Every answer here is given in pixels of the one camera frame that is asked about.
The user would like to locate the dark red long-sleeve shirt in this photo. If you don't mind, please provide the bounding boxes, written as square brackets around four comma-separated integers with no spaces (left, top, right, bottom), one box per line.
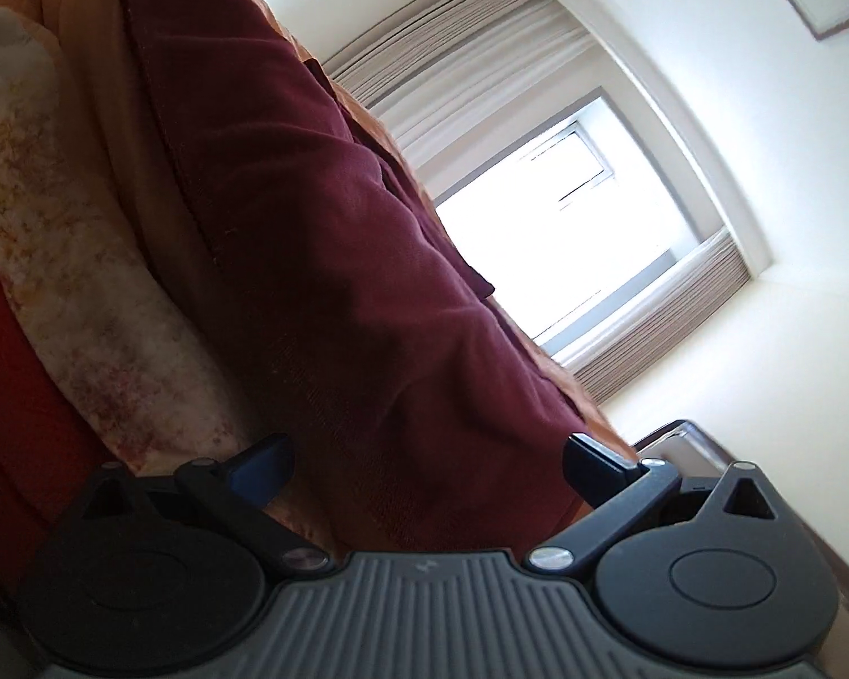
[121,0,582,552]

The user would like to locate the orange bed sheet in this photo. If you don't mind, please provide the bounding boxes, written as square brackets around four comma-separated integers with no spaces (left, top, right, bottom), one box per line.
[0,0,616,553]

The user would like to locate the red blanket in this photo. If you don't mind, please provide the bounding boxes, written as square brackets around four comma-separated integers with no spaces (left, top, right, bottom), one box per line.
[0,279,107,586]

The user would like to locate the beige curtain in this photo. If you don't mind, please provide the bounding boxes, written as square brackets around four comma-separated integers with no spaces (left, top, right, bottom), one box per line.
[539,229,752,402]
[325,0,597,169]

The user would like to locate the beige right curtain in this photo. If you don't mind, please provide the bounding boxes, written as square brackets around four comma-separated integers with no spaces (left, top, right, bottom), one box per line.
[539,229,752,402]

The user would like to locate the white framed window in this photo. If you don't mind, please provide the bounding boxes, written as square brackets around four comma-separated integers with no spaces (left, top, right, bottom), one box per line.
[437,86,724,363]

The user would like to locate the beige left curtain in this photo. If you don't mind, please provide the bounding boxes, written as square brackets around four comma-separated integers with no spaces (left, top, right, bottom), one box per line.
[325,0,597,169]

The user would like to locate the floral patterned quilt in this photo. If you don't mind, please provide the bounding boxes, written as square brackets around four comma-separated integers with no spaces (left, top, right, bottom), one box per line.
[0,6,256,474]

